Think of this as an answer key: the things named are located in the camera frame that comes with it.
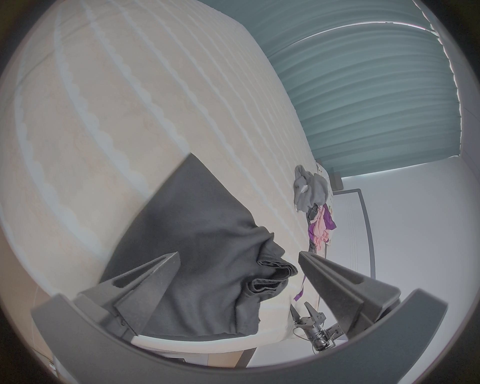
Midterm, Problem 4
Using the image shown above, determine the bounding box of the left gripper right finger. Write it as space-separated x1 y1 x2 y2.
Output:
298 250 401 338

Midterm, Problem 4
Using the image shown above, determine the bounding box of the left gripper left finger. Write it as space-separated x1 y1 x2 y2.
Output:
76 252 182 337

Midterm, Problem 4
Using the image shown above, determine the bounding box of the black long-sleeved top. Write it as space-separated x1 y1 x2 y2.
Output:
99 154 299 338

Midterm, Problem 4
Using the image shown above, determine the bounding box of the pile of clothes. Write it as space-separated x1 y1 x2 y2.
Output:
294 204 337 301

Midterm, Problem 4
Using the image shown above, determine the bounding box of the bed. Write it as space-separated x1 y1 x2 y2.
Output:
0 0 376 370

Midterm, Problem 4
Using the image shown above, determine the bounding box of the grey garment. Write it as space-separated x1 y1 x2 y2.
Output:
293 165 329 212

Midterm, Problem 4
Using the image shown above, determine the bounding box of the blue-green curtain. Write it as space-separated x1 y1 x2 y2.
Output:
268 22 463 178
202 0 440 57

